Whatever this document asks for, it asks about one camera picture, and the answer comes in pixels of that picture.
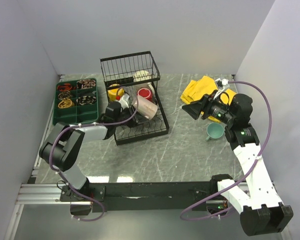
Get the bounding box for black beige rolled band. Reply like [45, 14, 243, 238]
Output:
[76, 95, 97, 106]

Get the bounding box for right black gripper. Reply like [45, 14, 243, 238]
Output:
[181, 89, 235, 125]

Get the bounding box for red mug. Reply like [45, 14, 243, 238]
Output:
[137, 87, 157, 104]

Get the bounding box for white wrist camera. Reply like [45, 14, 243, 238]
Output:
[116, 93, 131, 110]
[214, 78, 230, 98]

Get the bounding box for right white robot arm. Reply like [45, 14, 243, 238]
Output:
[182, 91, 294, 236]

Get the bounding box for green compartment tray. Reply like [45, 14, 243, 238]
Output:
[52, 78, 99, 125]

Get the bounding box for small teal cup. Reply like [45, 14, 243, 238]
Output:
[206, 122, 224, 141]

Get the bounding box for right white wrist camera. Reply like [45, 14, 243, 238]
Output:
[214, 78, 230, 98]

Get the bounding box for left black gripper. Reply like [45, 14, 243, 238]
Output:
[114, 104, 149, 128]

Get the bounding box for black wire dish rack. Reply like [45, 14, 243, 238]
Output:
[100, 51, 170, 146]

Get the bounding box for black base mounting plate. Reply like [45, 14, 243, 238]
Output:
[59, 181, 216, 213]

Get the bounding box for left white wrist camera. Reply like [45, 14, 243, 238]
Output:
[116, 93, 131, 110]

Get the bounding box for folded yellow cloth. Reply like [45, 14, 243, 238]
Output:
[180, 75, 237, 123]

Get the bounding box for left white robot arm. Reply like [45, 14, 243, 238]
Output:
[39, 101, 138, 201]

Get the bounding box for pink mug lilac inside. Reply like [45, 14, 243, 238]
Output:
[132, 95, 158, 120]

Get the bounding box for black yellow rolled band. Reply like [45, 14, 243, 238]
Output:
[57, 91, 73, 100]

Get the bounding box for white floral mug green inside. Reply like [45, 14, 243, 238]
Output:
[132, 70, 155, 94]

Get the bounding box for orange black rolled band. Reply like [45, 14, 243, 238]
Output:
[56, 83, 73, 92]

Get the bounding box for yellow mug black handle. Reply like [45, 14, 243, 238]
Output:
[107, 83, 125, 102]

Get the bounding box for brown white rolled band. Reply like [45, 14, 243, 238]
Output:
[77, 78, 96, 89]

